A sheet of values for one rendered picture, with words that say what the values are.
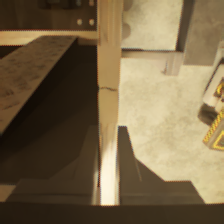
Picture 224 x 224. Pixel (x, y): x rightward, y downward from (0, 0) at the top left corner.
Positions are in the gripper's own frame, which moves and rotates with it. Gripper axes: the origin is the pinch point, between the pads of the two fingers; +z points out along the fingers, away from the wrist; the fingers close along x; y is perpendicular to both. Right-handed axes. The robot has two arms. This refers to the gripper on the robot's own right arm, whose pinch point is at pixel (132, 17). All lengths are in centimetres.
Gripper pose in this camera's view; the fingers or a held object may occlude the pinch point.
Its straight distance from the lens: 27.1
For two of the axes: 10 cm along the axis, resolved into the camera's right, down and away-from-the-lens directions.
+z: -10.0, -0.1, -0.2
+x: -0.2, 8.9, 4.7
